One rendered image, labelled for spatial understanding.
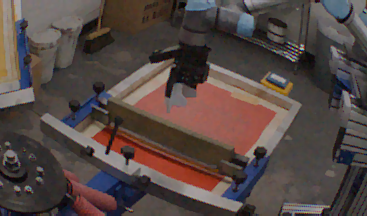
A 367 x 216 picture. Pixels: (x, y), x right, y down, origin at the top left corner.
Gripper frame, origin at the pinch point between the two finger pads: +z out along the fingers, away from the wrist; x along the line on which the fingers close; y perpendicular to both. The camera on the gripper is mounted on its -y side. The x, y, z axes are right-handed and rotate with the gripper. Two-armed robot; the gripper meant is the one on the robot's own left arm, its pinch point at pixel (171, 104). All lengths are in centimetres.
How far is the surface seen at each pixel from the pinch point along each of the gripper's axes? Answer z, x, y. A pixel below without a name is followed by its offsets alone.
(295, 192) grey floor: 111, 148, 35
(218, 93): 16.2, 47.0, -2.5
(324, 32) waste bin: 52, 315, 6
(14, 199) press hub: -19, -93, 6
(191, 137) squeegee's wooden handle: 6.5, -1.0, 8.0
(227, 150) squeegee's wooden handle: 6.1, -1.1, 19.0
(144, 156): 16.4, -4.7, -3.1
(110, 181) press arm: 7.9, -35.3, 1.2
